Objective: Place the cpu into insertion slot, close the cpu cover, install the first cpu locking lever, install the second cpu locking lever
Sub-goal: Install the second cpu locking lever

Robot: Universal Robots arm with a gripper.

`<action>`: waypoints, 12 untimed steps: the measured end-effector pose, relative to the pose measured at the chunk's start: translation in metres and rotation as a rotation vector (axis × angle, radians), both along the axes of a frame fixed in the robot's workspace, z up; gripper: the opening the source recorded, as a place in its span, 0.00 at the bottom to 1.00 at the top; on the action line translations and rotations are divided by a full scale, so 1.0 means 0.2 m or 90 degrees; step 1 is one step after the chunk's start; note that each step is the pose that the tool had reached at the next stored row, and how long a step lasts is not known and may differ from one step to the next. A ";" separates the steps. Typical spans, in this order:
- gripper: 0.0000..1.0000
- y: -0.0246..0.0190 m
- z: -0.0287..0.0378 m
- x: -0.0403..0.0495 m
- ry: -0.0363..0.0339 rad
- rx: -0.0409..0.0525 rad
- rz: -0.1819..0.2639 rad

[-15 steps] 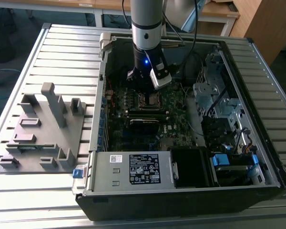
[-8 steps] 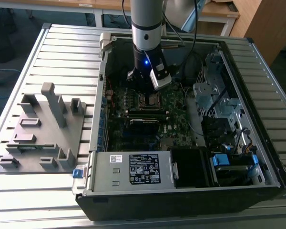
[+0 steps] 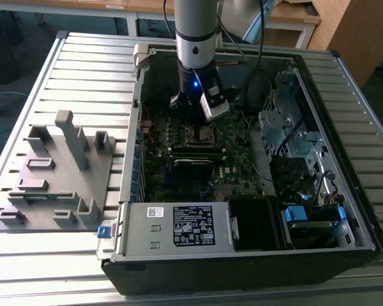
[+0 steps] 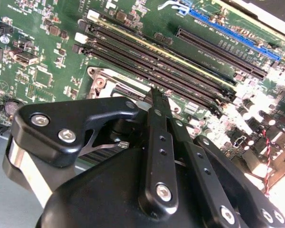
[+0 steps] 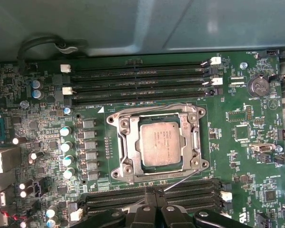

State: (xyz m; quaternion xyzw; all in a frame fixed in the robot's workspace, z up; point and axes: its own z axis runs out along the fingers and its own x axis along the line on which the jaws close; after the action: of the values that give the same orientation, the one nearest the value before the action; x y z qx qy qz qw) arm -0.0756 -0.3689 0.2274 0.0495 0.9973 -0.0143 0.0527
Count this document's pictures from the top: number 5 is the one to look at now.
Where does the black open PC case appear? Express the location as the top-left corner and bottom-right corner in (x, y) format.
(0, 0), (285, 228)

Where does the silver port block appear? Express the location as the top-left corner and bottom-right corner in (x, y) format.
(0, 173), (17, 194)
(0, 147), (22, 175)

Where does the metal frame socket cover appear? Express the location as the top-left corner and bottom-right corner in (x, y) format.
(118, 113), (201, 178)

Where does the black RAM slot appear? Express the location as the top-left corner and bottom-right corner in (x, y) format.
(60, 57), (222, 74)
(70, 87), (225, 105)
(85, 189), (233, 209)
(85, 199), (223, 216)
(61, 77), (224, 96)
(70, 67), (219, 84)
(85, 179), (223, 202)

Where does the black cable loop with clip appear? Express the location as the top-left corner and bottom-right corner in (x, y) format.
(16, 33), (89, 63)

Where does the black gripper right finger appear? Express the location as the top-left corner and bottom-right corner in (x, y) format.
(156, 189), (251, 228)

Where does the metal wire locking lever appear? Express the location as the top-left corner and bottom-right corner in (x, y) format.
(122, 169), (201, 212)
(114, 104), (200, 117)

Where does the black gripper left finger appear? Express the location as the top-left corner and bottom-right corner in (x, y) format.
(82, 188), (156, 228)

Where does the silver cylindrical capacitor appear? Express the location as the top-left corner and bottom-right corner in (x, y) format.
(63, 167), (76, 180)
(63, 155), (74, 167)
(61, 142), (73, 153)
(60, 126), (72, 137)

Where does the metal internal USB port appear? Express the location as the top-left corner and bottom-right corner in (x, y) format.
(249, 143), (275, 152)

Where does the green motherboard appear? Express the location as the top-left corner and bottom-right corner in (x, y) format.
(0, 48), (283, 228)

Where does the red black twisted wire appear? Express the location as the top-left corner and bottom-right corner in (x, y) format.
(0, 203), (28, 223)

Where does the round coin battery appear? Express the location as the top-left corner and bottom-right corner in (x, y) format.
(248, 75), (270, 97)

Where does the metal CPU socket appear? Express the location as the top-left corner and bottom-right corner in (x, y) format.
(106, 102), (210, 184)

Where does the silver square CPU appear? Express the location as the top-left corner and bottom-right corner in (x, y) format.
(139, 121), (181, 167)

